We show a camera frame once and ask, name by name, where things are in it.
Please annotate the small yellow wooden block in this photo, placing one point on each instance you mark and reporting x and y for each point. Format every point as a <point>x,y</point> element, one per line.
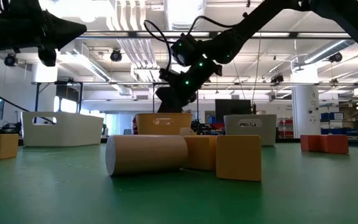
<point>186,132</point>

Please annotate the small red wooden block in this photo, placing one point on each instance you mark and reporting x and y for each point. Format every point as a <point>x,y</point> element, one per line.
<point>309,143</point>

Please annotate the long red wooden block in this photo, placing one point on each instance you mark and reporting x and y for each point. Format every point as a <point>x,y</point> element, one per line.
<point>334,144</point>

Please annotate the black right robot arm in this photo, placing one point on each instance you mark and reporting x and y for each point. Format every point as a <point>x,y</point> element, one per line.
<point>247,28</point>

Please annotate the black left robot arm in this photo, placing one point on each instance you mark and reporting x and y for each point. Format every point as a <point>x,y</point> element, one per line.
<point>17,28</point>

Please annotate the yellow plastic bin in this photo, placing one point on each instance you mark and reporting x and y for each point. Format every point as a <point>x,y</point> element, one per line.
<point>148,124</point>

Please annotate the black computer monitor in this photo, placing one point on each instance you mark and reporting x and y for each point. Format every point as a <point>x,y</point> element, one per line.
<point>232,110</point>

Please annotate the yellow wooden cylinder block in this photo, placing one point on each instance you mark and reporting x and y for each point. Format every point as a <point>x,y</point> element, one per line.
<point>151,154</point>

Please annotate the black ceiling spotlight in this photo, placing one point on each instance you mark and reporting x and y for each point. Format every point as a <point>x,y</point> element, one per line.
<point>10,60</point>
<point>336,57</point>
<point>116,56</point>

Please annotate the yellow wooden cube block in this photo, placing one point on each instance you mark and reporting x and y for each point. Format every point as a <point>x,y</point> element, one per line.
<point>238,158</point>

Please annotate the light grey plastic bin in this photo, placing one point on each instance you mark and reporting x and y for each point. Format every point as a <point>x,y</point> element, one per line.
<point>266,127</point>

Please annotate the white plastic bin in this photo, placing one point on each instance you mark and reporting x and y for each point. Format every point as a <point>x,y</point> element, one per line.
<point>73,130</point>

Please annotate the white round pillar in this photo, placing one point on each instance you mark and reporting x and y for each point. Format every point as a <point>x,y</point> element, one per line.
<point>305,109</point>

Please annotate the blue storage box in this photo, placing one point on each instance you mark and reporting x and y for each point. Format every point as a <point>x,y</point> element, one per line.
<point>331,116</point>

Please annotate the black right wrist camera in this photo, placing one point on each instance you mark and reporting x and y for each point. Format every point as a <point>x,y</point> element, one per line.
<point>170,77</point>

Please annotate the black metal frame stand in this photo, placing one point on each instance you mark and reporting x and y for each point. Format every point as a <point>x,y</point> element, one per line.
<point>80,96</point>

